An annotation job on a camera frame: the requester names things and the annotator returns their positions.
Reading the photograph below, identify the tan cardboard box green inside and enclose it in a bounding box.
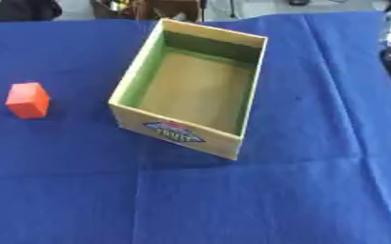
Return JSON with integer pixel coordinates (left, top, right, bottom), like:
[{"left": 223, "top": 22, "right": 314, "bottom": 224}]
[{"left": 107, "top": 17, "right": 271, "bottom": 161}]

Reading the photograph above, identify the brown wooden chair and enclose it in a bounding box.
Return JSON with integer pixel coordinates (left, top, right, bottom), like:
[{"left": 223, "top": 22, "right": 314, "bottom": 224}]
[{"left": 89, "top": 0, "right": 204, "bottom": 23}]

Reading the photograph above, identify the orange cube block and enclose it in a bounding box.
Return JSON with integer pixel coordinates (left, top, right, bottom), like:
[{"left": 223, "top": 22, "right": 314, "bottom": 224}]
[{"left": 3, "top": 82, "right": 52, "bottom": 120}]

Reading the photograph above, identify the person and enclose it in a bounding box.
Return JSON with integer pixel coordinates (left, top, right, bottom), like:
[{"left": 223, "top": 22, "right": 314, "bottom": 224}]
[{"left": 0, "top": 0, "right": 64, "bottom": 23}]

